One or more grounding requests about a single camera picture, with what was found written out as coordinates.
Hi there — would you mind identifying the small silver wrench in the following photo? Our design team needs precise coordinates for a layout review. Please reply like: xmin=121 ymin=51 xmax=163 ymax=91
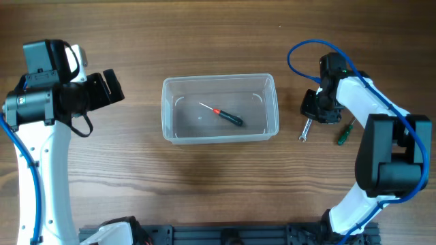
xmin=298 ymin=118 xmax=313 ymax=142

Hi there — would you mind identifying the black orange screwdriver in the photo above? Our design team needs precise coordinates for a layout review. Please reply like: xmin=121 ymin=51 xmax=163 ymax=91
xmin=199 ymin=102 xmax=243 ymax=127

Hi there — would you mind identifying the clear plastic container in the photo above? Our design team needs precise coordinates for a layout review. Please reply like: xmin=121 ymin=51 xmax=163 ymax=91
xmin=161 ymin=73 xmax=279 ymax=144

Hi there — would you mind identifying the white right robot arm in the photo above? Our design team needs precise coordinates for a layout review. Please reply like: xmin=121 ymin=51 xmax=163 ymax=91
xmin=300 ymin=52 xmax=432 ymax=244

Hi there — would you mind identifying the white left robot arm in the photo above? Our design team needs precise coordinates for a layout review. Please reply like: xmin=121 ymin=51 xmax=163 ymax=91
xmin=1 ymin=39 xmax=124 ymax=244

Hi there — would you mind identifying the green handled screwdriver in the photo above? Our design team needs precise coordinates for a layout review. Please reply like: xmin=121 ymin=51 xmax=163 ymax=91
xmin=337 ymin=117 xmax=356 ymax=146

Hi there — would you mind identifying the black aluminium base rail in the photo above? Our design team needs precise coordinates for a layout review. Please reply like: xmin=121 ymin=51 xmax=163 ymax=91
xmin=78 ymin=221 xmax=381 ymax=245

